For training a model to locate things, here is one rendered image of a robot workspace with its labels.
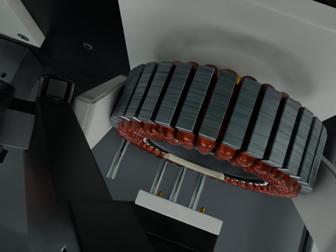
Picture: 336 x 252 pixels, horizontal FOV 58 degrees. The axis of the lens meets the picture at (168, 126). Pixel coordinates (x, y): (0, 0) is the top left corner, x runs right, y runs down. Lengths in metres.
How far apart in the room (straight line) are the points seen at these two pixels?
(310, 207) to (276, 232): 0.30
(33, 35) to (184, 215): 0.20
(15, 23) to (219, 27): 0.18
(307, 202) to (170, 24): 0.12
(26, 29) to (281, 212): 0.39
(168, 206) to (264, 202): 0.27
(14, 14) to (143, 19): 0.12
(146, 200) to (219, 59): 0.10
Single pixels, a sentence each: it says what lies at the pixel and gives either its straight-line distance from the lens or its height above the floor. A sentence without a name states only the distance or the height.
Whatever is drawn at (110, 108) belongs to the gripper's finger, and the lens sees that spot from 0.16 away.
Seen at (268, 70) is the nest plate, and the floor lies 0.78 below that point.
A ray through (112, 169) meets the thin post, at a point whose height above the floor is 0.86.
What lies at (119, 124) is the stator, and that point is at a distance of 0.16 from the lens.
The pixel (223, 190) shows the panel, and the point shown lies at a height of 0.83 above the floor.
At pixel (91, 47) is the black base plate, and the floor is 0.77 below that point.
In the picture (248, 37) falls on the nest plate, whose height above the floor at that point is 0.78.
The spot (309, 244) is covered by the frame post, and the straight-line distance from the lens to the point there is 0.42.
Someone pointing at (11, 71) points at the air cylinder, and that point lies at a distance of 0.37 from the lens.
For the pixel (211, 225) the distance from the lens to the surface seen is 0.21.
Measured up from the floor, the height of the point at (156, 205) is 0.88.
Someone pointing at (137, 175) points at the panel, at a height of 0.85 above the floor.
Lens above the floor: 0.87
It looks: 14 degrees down
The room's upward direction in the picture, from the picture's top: 159 degrees counter-clockwise
